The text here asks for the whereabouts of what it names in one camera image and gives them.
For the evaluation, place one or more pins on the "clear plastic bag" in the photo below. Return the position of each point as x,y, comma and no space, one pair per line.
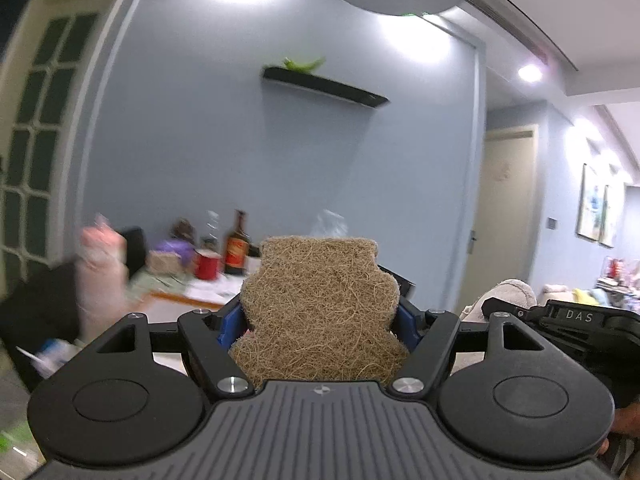
330,222

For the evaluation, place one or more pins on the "red mug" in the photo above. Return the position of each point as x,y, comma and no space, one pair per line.
207,265

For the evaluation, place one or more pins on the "beige interior door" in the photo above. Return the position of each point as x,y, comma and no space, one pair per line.
502,210

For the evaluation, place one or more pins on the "orange cardboard box white inside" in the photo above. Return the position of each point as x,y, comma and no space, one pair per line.
187,300

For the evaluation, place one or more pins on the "white paper sheet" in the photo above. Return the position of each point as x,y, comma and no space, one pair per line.
215,290

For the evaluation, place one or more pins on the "green toy on shelf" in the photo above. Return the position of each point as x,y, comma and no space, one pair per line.
302,63

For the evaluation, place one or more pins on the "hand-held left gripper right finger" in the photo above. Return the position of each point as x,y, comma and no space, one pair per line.
407,327

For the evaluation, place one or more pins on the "white glass-paned door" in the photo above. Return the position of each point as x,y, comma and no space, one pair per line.
45,125

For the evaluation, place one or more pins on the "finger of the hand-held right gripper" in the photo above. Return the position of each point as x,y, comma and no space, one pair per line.
505,306

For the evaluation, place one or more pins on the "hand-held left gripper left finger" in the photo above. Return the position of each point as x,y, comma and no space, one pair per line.
231,327

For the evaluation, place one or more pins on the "black wall shelf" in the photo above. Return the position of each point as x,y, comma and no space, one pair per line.
325,86

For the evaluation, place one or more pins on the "person's right hand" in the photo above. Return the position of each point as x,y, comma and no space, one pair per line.
627,420

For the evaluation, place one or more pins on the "green checked tablecloth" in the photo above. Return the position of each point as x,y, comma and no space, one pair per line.
145,285

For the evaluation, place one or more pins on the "framed wall picture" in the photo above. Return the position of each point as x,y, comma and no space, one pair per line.
610,216
589,202

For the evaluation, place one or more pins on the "pink water bottle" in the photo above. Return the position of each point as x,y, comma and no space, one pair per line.
102,280

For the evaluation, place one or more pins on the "wall light switch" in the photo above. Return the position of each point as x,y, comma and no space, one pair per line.
551,222

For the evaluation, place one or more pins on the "dark liquor bottle red label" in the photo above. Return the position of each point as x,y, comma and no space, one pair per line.
237,247

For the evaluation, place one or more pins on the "brown coir scrub pad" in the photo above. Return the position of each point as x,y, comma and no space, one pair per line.
320,310

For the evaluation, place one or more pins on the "beige plush cushion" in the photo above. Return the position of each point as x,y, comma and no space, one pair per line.
505,292

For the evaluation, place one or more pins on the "brown figurine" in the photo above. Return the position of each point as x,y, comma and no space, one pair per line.
183,228

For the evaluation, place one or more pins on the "ceiling air vent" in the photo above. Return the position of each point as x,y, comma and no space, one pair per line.
520,25

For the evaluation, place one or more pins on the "purple bag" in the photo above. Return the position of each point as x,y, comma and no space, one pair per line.
175,247

